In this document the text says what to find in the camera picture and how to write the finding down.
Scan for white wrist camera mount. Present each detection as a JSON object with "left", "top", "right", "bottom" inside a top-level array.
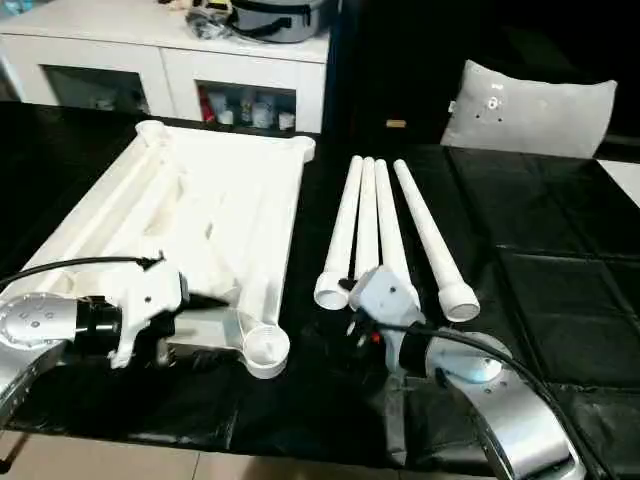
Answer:
[
  {"left": 107, "top": 259, "right": 192, "bottom": 371},
  {"left": 347, "top": 264, "right": 426, "bottom": 331}
]

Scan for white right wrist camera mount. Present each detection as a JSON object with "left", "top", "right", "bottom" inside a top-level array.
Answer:
[{"left": 347, "top": 264, "right": 426, "bottom": 331}]

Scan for black table mat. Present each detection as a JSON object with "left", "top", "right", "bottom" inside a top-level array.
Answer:
[{"left": 0, "top": 99, "right": 640, "bottom": 476}]

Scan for grey pot on cabinet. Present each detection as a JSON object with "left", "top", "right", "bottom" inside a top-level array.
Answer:
[{"left": 227, "top": 0, "right": 321, "bottom": 45}]

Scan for white plastic table top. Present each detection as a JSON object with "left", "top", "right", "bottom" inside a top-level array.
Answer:
[{"left": 9, "top": 119, "right": 317, "bottom": 382}]

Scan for white plastic table leg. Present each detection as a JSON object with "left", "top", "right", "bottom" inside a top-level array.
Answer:
[
  {"left": 392, "top": 158, "right": 482, "bottom": 324},
  {"left": 313, "top": 154, "right": 365, "bottom": 311},
  {"left": 352, "top": 156, "right": 378, "bottom": 289},
  {"left": 373, "top": 158, "right": 420, "bottom": 306}
]

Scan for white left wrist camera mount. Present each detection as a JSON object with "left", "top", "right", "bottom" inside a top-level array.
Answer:
[{"left": 107, "top": 259, "right": 192, "bottom": 371}]

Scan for white glass-door cabinet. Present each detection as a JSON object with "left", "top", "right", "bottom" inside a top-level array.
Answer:
[{"left": 0, "top": 9, "right": 331, "bottom": 136}]

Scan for grey pillow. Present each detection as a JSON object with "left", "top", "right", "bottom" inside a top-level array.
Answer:
[{"left": 439, "top": 58, "right": 619, "bottom": 160}]

